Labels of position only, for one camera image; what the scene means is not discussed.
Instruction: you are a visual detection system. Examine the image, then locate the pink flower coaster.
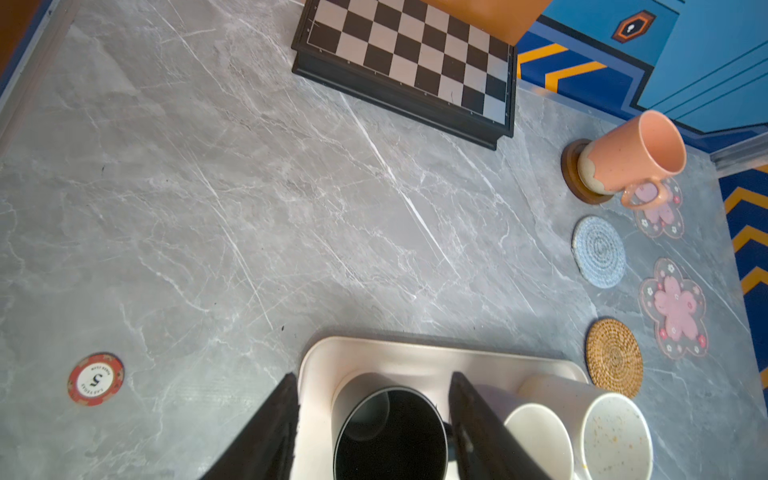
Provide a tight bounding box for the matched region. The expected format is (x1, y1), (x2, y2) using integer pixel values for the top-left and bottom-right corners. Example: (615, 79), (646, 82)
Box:
(638, 258), (710, 360)
(634, 178), (684, 239)

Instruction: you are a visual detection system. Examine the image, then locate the blue woven round coaster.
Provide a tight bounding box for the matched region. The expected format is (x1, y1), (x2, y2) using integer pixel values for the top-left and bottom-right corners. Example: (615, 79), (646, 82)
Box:
(572, 215), (627, 289)

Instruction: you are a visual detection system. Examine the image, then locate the black mug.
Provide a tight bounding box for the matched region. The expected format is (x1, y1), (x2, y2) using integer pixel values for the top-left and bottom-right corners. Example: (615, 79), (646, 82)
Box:
(332, 372), (454, 479)

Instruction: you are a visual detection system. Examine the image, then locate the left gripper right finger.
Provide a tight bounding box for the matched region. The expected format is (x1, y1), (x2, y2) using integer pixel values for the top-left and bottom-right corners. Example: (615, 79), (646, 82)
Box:
(448, 371), (549, 479)

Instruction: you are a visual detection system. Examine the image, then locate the beige rectangular serving tray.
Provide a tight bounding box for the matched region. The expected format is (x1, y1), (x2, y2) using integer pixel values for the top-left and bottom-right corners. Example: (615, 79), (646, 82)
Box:
(291, 336), (588, 479)

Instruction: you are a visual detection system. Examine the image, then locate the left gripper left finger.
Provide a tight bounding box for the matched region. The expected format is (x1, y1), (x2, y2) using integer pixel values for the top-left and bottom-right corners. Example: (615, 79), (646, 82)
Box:
(202, 373), (300, 480)

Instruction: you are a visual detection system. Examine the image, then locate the black white chessboard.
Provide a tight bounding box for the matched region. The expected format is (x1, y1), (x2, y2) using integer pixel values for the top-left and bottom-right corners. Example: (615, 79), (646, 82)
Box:
(292, 0), (517, 150)

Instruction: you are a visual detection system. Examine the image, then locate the woven rattan round coaster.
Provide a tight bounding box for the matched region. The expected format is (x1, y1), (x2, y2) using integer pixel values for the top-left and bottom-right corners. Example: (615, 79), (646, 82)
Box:
(585, 318), (644, 399)

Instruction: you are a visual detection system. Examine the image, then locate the orange peach mug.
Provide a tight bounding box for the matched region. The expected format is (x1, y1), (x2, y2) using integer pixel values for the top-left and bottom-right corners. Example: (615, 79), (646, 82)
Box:
(578, 110), (687, 210)

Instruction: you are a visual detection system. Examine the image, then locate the cream white mug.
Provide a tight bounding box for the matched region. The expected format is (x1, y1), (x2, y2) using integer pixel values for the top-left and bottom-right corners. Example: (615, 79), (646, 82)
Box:
(518, 375), (654, 479)

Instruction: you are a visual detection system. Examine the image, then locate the white mug purple handle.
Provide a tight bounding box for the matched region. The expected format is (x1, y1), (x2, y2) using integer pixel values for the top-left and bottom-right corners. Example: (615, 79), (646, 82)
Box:
(475, 385), (574, 480)

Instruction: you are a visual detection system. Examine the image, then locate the brown wooden round coaster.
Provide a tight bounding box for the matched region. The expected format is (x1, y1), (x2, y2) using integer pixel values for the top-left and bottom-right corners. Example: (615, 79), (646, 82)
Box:
(561, 139), (613, 205)

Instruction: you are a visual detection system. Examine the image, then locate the small red round sticker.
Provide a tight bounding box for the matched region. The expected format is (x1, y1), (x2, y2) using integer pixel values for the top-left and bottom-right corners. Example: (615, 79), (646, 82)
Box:
(67, 353), (125, 407)

